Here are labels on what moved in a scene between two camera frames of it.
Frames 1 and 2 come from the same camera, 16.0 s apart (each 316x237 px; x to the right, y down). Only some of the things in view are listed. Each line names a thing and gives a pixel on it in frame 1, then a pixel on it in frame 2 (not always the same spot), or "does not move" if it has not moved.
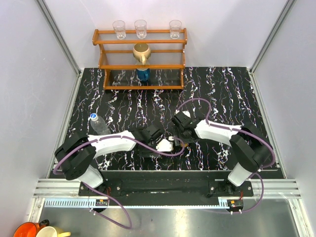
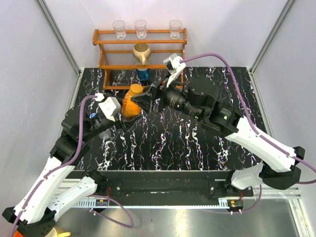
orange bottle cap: [185, 144] → [136, 89]
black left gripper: [148, 153] → [128, 123]
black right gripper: [188, 140] → [159, 90]
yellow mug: [51, 231] does not move
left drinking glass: [119, 27] does not move
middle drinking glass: [140, 26] does not move
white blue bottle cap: [93, 115] does not move
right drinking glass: [175, 27] does not move
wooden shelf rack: [155, 62] does not move
